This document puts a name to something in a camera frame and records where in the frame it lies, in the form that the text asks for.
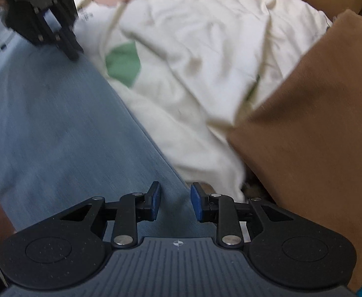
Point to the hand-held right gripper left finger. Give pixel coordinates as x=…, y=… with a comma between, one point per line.
x=155, y=201

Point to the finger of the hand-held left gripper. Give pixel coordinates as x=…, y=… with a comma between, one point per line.
x=49, y=34
x=68, y=31

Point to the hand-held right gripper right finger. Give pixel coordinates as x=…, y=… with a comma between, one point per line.
x=197, y=203

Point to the light blue denim jeans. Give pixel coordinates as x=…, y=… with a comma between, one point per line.
x=60, y=136

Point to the cream printed blanket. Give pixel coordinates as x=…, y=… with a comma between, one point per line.
x=193, y=77

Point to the brown cardboard box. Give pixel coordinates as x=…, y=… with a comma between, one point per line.
x=317, y=123

